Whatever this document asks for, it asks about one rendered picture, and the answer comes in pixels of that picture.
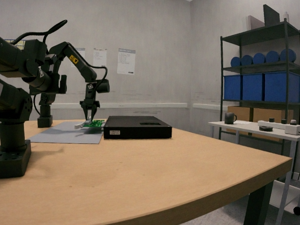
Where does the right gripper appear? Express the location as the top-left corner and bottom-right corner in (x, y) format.
(29, 54), (67, 96)

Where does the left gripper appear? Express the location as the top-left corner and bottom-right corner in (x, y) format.
(79, 91), (100, 122)

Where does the green circuit board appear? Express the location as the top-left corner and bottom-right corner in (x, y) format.
(75, 117), (105, 129)

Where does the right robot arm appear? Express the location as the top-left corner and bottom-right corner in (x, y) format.
(0, 37), (47, 166)

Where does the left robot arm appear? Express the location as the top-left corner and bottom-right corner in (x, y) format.
(37, 41), (110, 120)

